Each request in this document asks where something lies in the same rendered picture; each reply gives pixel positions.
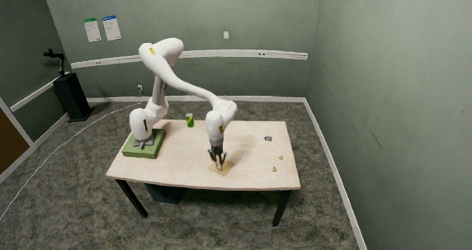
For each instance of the beige flat mat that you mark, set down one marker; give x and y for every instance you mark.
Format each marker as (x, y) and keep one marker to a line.
(225, 168)

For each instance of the green drink can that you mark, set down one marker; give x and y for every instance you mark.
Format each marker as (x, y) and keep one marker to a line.
(189, 120)

